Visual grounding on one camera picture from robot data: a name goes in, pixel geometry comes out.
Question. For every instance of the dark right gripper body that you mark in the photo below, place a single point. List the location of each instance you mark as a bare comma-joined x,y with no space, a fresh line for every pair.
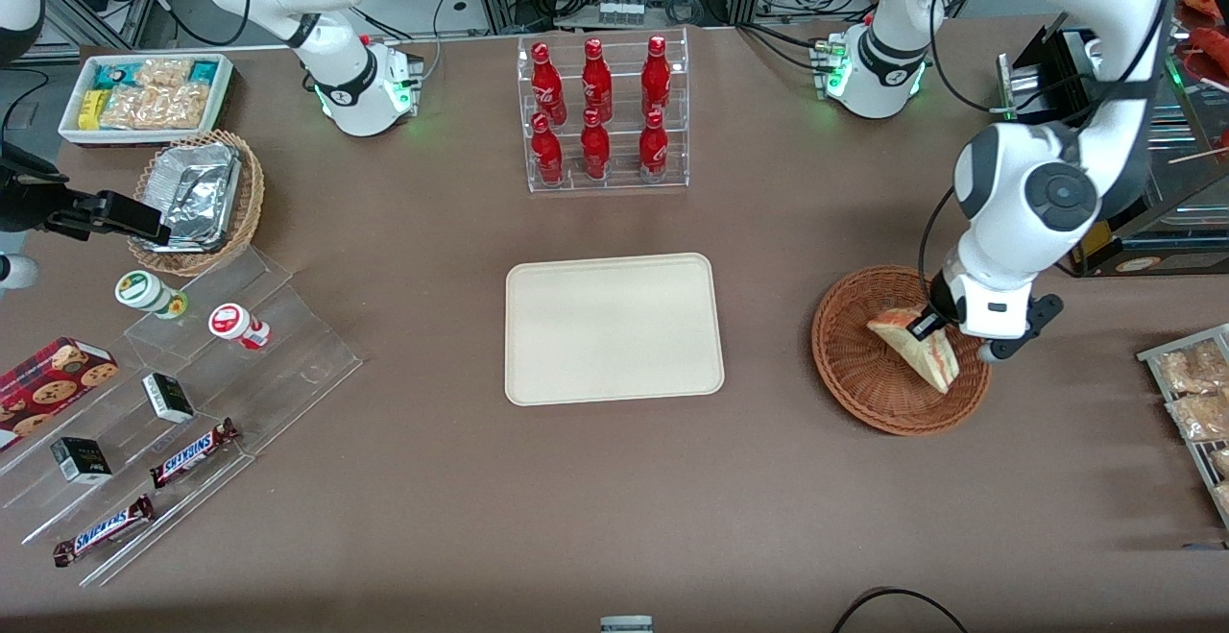
29,203

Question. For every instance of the triangular sandwich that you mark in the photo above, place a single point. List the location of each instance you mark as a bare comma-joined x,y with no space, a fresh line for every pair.
927,359

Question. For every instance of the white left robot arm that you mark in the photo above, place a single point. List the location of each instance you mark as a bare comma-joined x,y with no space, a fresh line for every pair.
1008,162

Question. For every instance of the round brown wicker basket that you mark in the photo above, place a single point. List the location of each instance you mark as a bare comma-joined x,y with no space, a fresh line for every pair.
850,374

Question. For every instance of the tan wicker basket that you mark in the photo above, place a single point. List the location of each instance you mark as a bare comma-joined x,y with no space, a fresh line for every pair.
252,196

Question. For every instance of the tray of packaged snacks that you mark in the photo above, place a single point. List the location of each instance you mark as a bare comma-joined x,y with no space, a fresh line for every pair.
1152,353

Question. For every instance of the beige plastic tray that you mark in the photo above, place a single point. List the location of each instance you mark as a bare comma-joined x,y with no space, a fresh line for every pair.
614,330

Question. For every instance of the aluminium foil container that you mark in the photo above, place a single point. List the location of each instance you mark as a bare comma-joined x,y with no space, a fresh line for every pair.
197,196

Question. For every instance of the green label yogurt bottle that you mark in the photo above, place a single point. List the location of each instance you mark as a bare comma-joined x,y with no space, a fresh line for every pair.
144,292

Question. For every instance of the yellow snack pack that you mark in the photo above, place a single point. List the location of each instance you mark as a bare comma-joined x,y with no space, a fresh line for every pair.
90,110

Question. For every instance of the clear cracker bag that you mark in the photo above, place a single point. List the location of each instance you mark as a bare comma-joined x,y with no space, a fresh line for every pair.
163,72
154,107

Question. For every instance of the black food warmer appliance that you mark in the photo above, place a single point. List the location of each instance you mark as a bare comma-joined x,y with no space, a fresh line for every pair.
1104,254

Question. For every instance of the teal snack pack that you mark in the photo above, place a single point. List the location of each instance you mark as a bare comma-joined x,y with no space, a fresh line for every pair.
204,71
110,74

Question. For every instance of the red label yogurt bottle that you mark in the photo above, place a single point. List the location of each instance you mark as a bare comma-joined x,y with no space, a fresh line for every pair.
232,323

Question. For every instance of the white snack bin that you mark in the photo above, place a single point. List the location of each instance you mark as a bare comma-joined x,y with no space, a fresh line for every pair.
226,85

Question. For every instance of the red cookie box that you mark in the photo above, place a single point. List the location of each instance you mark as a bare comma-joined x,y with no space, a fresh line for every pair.
48,388

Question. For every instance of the small black box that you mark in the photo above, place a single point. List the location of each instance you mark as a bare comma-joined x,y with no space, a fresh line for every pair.
82,461
168,398

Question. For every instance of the clear acrylic stepped display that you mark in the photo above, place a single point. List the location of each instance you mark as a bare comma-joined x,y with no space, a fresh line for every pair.
288,345

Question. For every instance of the clear bag of pastry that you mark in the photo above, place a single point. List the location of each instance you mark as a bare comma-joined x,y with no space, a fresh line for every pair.
1205,417
1222,463
1195,369

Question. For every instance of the snickers chocolate bar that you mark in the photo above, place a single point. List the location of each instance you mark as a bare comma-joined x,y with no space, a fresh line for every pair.
104,530
192,453

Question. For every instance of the red soda bottle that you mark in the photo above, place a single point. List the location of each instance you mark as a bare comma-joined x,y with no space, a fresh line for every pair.
547,158
547,85
653,150
594,150
596,84
656,79

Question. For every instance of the red skewered food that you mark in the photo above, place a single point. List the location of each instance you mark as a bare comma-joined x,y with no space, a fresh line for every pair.
1210,42

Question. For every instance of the clear acrylic bottle rack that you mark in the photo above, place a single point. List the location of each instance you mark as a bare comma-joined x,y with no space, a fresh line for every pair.
619,100

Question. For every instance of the white power strip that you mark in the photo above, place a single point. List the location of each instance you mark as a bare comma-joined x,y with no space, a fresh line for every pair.
629,12

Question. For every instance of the small grey block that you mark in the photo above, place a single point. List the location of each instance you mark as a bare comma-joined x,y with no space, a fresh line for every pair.
626,624

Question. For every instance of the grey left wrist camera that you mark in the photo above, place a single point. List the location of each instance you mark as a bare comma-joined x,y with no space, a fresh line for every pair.
1042,309

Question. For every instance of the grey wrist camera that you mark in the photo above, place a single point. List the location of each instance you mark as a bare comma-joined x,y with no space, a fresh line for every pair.
17,272
1042,309

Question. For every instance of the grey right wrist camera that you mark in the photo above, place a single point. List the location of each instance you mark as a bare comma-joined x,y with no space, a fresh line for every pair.
17,272

